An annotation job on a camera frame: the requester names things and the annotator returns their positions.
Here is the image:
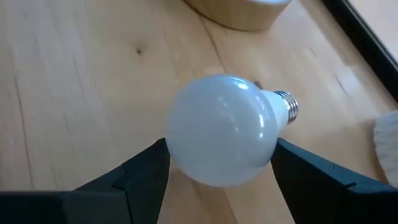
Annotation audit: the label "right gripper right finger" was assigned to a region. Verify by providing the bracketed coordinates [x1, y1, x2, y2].
[269, 138, 398, 224]

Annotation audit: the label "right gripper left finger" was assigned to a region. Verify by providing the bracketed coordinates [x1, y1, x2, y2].
[0, 138, 171, 224]

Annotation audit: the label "white lightbulb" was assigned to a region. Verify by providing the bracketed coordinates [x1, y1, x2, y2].
[164, 73, 300, 189]

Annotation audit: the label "white textured pen cup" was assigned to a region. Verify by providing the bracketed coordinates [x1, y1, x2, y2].
[373, 110, 398, 190]

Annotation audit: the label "black aluminium table frame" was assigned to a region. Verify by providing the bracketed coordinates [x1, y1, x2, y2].
[321, 0, 398, 103]

